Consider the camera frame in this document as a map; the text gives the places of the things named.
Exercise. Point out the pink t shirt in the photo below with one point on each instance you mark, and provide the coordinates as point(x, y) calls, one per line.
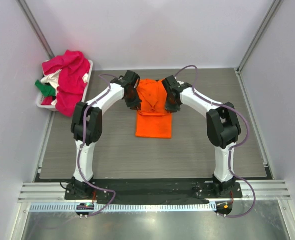
point(73, 79)

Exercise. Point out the white slotted cable duct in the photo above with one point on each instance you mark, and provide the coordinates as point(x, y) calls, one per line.
point(79, 207)

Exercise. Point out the left aluminium frame post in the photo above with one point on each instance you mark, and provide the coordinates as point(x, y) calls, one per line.
point(36, 28)

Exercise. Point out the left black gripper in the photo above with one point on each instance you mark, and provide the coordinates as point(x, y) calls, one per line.
point(136, 104)

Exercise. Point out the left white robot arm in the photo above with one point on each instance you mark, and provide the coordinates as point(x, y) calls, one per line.
point(87, 129)

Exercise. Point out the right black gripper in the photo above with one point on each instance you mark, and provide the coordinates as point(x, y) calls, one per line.
point(169, 107)

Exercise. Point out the green t shirt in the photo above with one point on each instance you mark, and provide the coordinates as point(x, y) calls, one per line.
point(46, 89)

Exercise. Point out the aluminium frame post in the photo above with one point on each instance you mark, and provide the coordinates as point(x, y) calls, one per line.
point(36, 28)
point(274, 7)

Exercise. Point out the right aluminium frame post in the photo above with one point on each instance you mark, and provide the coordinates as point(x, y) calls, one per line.
point(274, 7)

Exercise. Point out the white t shirt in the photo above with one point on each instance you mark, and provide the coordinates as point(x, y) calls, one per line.
point(52, 79)

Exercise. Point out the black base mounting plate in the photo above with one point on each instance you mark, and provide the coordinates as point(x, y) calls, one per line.
point(151, 191)

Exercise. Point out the aluminium rail profile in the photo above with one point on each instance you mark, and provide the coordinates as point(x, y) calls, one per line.
point(53, 192)

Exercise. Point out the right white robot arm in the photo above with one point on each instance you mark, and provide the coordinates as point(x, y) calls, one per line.
point(222, 123)

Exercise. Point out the orange t shirt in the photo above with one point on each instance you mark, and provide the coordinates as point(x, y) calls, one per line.
point(153, 120)

